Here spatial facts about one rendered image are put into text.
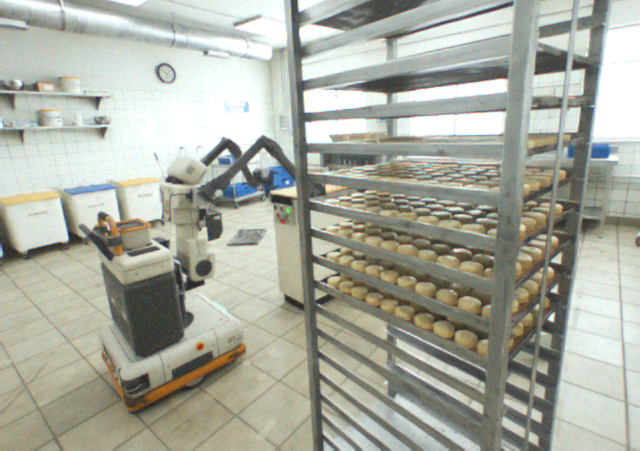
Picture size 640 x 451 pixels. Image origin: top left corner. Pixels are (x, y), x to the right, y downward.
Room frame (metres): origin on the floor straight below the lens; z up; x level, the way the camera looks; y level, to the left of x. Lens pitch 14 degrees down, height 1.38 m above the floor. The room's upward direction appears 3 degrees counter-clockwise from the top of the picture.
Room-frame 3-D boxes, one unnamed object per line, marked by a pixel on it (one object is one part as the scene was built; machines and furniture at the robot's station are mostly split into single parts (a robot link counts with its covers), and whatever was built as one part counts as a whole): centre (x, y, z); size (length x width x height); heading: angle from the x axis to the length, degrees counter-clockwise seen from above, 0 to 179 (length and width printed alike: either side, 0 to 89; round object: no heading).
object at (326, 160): (3.05, -0.39, 1.01); 0.72 x 0.33 x 0.34; 41
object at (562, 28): (1.11, -0.47, 1.59); 0.64 x 0.03 x 0.03; 40
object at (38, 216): (4.26, 3.63, 0.38); 0.64 x 0.54 x 0.77; 51
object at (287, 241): (2.71, -0.01, 0.45); 0.70 x 0.34 x 0.90; 131
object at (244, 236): (4.38, 0.97, 0.02); 0.60 x 0.40 x 0.03; 177
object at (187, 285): (2.03, 0.86, 0.55); 0.28 x 0.27 x 0.25; 42
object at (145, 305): (1.81, 1.01, 0.59); 0.55 x 0.34 x 0.83; 42
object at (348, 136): (3.05, -0.39, 1.25); 0.56 x 0.29 x 0.14; 41
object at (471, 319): (0.86, -0.17, 0.96); 0.64 x 0.03 x 0.03; 40
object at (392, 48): (1.36, -0.29, 0.97); 0.03 x 0.03 x 1.70; 40
